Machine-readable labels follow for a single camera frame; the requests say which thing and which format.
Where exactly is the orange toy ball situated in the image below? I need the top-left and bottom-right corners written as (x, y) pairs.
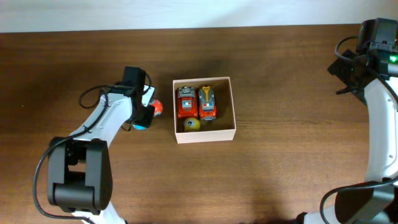
top-left (149, 100), bottom-right (163, 117)

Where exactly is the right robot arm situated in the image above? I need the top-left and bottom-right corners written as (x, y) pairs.
top-left (296, 50), bottom-right (397, 223)

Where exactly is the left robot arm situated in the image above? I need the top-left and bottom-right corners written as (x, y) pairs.
top-left (40, 83), bottom-right (155, 223)

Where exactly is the blue toy ball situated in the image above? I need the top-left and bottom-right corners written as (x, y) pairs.
top-left (132, 124), bottom-right (146, 130)

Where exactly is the white cardboard box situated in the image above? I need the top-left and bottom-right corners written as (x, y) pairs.
top-left (172, 77), bottom-right (236, 144)

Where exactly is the red toy truck grey top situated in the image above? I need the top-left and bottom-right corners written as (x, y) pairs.
top-left (177, 86), bottom-right (198, 119)

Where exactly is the yellow toy ball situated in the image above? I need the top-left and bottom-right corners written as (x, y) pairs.
top-left (183, 118), bottom-right (200, 133)

